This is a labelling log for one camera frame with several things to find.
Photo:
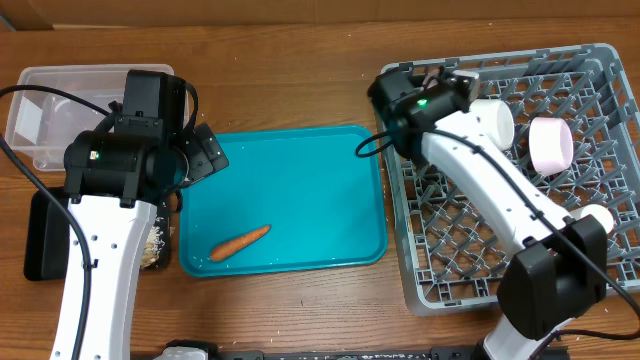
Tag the food scraps pile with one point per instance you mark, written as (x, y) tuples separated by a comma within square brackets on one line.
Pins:
[(154, 245)]

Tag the orange carrot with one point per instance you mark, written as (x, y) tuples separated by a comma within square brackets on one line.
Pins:
[(225, 250)]

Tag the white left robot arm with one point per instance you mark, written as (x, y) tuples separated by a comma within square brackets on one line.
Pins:
[(144, 150)]

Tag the teal plastic tray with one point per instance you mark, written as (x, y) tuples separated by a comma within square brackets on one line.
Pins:
[(325, 206)]

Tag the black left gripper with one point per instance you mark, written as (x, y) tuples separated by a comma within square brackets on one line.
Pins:
[(201, 151)]

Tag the black plastic bin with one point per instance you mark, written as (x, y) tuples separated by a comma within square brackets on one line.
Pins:
[(47, 245)]

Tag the clear plastic bin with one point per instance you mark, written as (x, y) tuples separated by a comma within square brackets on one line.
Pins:
[(41, 125)]

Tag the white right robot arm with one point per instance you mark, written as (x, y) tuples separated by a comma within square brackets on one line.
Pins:
[(557, 262)]

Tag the white plate with food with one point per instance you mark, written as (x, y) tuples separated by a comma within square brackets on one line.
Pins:
[(465, 82)]

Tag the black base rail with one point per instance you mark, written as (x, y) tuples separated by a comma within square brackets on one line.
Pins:
[(199, 350)]

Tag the pale green bowl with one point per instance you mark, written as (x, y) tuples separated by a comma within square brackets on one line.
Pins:
[(496, 120)]

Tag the white cup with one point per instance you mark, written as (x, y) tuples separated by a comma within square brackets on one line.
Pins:
[(599, 212)]

